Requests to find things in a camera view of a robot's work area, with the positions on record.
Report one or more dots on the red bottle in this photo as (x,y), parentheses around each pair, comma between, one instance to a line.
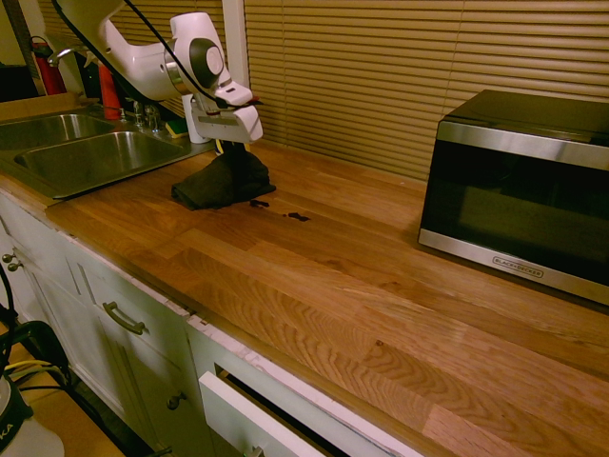
(109,93)

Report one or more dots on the white open drawer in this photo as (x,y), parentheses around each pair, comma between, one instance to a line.
(247,419)

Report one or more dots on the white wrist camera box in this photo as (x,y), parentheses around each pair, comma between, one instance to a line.
(233,93)

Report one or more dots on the black stand frame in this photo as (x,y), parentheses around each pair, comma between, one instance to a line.
(38,343)

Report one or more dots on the stainless double sink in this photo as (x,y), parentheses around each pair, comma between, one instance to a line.
(90,154)

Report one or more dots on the red fire extinguisher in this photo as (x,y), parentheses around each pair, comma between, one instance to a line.
(47,71)

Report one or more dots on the white window frame post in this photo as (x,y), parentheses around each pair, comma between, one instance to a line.
(235,43)

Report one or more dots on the chrome faucet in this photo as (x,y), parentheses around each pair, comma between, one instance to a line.
(59,56)

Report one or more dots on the round metal cabinet knob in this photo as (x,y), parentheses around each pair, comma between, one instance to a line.
(13,266)
(6,258)
(176,401)

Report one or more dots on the beige window blinds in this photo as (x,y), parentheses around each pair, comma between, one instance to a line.
(404,71)

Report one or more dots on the white cabinet door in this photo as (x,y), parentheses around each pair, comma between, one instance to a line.
(128,347)

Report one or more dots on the yellow green sponge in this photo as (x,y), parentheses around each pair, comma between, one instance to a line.
(176,128)

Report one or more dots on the dark cloth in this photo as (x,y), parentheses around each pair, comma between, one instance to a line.
(223,183)

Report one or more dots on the dark spray bottle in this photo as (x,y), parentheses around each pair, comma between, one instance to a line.
(90,76)

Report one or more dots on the black and steel microwave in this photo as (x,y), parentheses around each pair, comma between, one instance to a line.
(518,190)

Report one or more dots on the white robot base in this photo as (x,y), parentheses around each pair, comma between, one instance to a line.
(21,428)

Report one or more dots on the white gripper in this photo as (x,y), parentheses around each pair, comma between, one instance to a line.
(223,126)

